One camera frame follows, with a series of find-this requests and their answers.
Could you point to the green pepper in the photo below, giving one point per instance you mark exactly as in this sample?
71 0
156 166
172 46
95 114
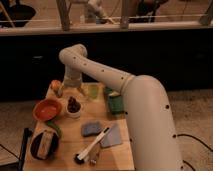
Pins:
54 127

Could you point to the dark purple grapes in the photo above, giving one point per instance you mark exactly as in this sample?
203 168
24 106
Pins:
73 104

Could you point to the bread slice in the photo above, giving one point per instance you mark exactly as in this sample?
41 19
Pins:
45 144

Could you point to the orange bowl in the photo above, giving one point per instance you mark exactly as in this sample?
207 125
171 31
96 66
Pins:
46 109

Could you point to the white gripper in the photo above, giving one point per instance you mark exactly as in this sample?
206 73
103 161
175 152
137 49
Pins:
72 78

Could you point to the green container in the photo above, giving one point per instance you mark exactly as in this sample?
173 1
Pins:
114 101

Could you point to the blue sponge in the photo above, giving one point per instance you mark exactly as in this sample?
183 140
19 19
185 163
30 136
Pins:
91 129

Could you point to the red apple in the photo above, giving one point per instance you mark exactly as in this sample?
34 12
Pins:
55 85

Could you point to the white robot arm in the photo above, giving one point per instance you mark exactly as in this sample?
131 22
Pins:
149 117

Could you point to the black table-side bar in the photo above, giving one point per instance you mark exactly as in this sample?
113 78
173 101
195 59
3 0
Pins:
27 133

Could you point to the blue-grey cloth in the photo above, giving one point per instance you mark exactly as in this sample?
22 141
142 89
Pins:
112 138

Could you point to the white handled brush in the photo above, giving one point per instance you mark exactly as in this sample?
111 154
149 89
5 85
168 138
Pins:
80 158

